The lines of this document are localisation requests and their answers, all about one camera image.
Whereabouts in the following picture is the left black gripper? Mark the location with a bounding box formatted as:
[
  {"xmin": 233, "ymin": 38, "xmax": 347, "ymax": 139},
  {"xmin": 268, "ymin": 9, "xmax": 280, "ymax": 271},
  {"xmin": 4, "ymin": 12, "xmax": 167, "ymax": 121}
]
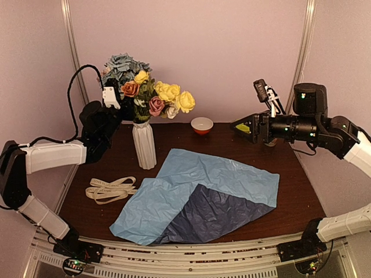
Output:
[{"xmin": 100, "ymin": 92, "xmax": 135, "ymax": 143}]

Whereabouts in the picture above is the white green leafy flower bunch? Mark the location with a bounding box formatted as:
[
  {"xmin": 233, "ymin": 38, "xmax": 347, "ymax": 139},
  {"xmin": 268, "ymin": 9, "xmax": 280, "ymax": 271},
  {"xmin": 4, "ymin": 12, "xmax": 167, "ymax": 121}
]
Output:
[{"xmin": 133, "ymin": 79, "xmax": 157, "ymax": 124}]

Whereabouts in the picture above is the pink orange white flower stem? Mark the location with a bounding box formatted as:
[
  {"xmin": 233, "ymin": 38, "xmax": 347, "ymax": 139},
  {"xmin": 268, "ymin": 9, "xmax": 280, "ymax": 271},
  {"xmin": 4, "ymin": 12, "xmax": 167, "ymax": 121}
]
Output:
[{"xmin": 120, "ymin": 80, "xmax": 180, "ymax": 123}]

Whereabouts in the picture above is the blue pink flower bunch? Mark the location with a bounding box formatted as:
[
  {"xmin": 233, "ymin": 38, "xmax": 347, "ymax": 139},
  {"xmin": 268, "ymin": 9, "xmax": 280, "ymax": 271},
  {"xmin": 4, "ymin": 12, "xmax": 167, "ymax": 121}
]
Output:
[{"xmin": 101, "ymin": 53, "xmax": 152, "ymax": 86}]

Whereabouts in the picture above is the beige printed ribbon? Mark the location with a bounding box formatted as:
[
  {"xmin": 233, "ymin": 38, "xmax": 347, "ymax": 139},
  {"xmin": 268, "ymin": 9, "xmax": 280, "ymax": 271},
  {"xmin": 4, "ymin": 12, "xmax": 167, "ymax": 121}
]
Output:
[{"xmin": 85, "ymin": 176, "xmax": 137, "ymax": 205}]

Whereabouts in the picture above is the yellow flower bunch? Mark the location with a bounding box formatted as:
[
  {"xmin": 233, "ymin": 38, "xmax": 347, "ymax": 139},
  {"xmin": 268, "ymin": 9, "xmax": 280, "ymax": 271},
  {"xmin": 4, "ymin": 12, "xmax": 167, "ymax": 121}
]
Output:
[{"xmin": 133, "ymin": 71, "xmax": 196, "ymax": 119}]

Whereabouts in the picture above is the light blue wrapping paper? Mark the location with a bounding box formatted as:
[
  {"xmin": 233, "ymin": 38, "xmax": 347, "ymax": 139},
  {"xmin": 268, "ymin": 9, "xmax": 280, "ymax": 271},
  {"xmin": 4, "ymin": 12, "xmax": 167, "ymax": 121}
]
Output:
[{"xmin": 110, "ymin": 149, "xmax": 280, "ymax": 246}]

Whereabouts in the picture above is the dark blue wrapping paper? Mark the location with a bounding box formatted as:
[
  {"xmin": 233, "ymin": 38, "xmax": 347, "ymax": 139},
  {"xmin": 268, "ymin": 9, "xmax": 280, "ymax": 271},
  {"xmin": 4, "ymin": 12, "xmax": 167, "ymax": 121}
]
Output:
[{"xmin": 154, "ymin": 184, "xmax": 274, "ymax": 244}]

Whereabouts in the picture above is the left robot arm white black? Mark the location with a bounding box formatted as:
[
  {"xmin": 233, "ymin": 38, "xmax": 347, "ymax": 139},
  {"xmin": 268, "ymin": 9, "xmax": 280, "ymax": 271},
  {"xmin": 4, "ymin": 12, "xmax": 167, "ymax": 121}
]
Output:
[{"xmin": 1, "ymin": 100, "xmax": 125, "ymax": 257}]

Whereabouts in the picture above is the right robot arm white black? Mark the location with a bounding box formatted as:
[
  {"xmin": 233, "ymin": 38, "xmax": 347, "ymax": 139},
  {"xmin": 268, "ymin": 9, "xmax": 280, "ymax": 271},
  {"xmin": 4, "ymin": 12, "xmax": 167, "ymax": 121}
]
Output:
[{"xmin": 230, "ymin": 79, "xmax": 370, "ymax": 256}]

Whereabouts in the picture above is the white ribbed ceramic vase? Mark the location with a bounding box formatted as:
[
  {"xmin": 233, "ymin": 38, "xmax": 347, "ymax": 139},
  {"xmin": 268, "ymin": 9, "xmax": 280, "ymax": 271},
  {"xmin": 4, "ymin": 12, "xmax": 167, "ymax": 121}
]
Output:
[{"xmin": 132, "ymin": 120, "xmax": 157, "ymax": 170}]

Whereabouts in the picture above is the green plastic bowl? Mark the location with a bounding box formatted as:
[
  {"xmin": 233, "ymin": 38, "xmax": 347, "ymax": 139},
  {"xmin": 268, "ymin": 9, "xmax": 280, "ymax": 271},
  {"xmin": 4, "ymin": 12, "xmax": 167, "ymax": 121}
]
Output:
[{"xmin": 235, "ymin": 123, "xmax": 251, "ymax": 134}]

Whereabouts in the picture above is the floral ceramic mug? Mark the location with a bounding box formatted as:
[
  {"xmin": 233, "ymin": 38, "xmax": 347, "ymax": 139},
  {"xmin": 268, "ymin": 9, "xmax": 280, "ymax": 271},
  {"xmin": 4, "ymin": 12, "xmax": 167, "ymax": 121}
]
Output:
[{"xmin": 265, "ymin": 140, "xmax": 278, "ymax": 147}]

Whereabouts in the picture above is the white ceramic bowl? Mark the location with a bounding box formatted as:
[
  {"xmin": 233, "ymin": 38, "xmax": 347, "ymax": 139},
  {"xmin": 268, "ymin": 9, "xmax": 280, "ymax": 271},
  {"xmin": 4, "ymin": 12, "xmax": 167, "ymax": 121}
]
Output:
[{"xmin": 191, "ymin": 117, "xmax": 214, "ymax": 136}]

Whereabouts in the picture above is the left circuit board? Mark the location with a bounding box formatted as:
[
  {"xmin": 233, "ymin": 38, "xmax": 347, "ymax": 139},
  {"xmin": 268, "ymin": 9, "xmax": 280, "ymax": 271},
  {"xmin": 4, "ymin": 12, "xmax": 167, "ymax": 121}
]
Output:
[{"xmin": 62, "ymin": 258, "xmax": 87, "ymax": 277}]

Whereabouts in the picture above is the circuit board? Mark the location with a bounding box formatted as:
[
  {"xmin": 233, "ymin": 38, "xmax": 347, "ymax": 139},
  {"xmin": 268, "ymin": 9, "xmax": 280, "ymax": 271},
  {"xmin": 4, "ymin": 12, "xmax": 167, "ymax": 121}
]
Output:
[
  {"xmin": 62, "ymin": 258, "xmax": 87, "ymax": 277},
  {"xmin": 294, "ymin": 259, "xmax": 325, "ymax": 276}
]

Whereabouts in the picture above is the right circuit board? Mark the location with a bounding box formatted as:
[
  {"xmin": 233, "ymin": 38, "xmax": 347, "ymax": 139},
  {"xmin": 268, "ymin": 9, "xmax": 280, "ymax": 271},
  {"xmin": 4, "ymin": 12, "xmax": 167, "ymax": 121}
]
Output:
[{"xmin": 294, "ymin": 259, "xmax": 325, "ymax": 276}]

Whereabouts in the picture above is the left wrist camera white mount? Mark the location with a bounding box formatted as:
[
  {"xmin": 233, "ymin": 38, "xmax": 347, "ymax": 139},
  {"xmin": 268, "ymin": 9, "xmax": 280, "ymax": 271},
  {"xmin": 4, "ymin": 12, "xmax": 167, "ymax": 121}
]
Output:
[{"xmin": 102, "ymin": 78, "xmax": 121, "ymax": 110}]

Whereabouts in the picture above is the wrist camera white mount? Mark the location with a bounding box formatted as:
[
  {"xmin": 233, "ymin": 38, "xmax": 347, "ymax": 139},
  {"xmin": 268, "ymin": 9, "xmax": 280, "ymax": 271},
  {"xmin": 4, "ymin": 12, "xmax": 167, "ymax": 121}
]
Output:
[
  {"xmin": 102, "ymin": 78, "xmax": 121, "ymax": 110},
  {"xmin": 253, "ymin": 79, "xmax": 286, "ymax": 118}
]

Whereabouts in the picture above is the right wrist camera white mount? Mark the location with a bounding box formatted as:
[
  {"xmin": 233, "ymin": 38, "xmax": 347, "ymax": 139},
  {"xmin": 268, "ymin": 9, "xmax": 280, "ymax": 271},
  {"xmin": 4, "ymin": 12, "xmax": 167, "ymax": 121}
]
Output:
[{"xmin": 253, "ymin": 79, "xmax": 286, "ymax": 118}]

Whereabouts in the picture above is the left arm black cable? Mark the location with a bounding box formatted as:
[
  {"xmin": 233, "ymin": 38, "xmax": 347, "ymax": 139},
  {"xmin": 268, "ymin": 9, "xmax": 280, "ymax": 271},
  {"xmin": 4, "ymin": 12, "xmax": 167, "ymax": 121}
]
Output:
[{"xmin": 0, "ymin": 65, "xmax": 104, "ymax": 211}]

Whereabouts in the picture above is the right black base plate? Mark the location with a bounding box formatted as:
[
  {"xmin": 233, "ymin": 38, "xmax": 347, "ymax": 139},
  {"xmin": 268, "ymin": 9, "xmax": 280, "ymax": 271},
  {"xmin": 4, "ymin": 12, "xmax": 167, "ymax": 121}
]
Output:
[{"xmin": 277, "ymin": 240, "xmax": 327, "ymax": 262}]

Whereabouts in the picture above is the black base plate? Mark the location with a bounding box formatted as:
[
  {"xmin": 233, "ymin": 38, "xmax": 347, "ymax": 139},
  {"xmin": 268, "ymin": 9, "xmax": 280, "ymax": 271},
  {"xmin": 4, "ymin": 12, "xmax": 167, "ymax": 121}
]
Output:
[
  {"xmin": 53, "ymin": 240, "xmax": 104, "ymax": 263},
  {"xmin": 277, "ymin": 240, "xmax": 327, "ymax": 262}
]

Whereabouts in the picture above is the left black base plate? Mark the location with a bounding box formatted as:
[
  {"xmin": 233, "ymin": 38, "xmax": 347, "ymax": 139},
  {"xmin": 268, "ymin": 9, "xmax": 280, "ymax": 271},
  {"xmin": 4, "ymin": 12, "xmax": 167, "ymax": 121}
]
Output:
[{"xmin": 53, "ymin": 240, "xmax": 104, "ymax": 263}]

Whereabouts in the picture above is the right aluminium corner post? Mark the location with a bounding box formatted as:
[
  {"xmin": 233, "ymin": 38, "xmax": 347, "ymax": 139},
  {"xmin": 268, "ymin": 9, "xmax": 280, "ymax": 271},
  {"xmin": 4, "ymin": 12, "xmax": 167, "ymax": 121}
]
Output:
[{"xmin": 285, "ymin": 0, "xmax": 317, "ymax": 114}]

